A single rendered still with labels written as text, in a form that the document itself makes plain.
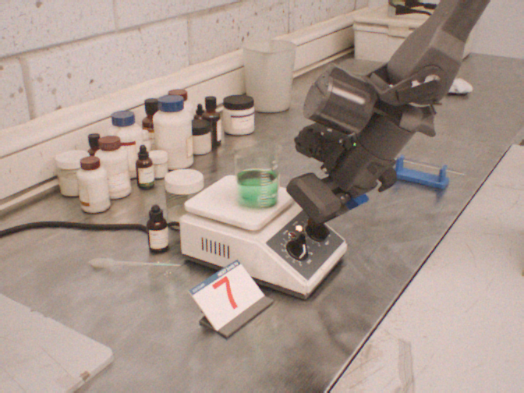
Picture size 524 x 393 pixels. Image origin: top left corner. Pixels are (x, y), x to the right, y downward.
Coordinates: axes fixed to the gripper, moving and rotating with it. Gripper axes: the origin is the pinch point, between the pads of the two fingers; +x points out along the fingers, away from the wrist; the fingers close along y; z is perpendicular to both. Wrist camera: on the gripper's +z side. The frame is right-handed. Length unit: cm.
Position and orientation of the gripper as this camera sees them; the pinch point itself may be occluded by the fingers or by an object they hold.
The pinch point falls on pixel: (325, 208)
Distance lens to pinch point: 82.3
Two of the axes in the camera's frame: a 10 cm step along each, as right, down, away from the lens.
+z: -6.3, -7.1, 3.1
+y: -6.4, 2.6, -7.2
